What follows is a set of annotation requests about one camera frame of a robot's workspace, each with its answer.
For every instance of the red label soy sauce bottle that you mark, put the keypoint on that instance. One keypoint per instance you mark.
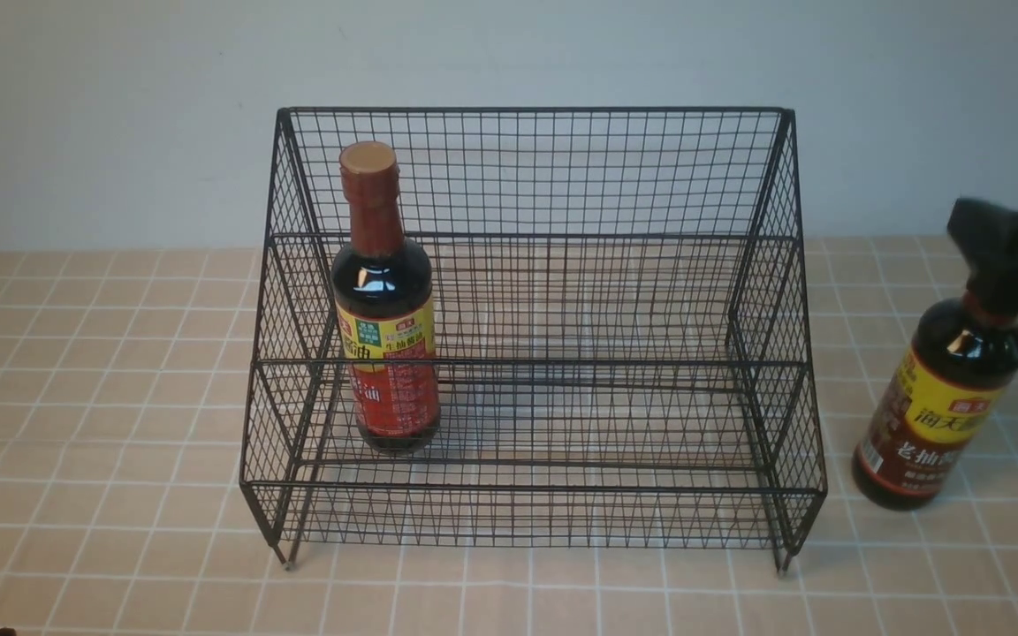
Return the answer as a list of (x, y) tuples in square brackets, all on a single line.
[(383, 289)]

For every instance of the brown label soy sauce bottle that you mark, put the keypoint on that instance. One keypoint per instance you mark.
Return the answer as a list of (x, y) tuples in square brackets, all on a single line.
[(955, 370)]

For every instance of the black wire mesh rack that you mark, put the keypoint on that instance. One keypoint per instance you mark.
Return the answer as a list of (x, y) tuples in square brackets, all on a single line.
[(621, 354)]

